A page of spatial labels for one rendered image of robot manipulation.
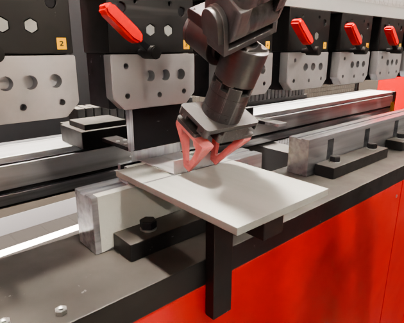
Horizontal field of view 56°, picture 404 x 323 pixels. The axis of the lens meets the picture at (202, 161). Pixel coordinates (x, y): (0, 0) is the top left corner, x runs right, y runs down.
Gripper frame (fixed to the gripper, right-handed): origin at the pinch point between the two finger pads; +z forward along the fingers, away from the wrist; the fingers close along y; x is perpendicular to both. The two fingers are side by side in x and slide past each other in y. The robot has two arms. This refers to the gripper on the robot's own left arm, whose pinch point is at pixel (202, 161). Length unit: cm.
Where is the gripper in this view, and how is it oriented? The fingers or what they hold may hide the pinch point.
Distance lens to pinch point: 59.0
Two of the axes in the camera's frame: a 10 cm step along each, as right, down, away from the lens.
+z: -3.0, 7.5, 5.9
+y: -7.6, 1.9, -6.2
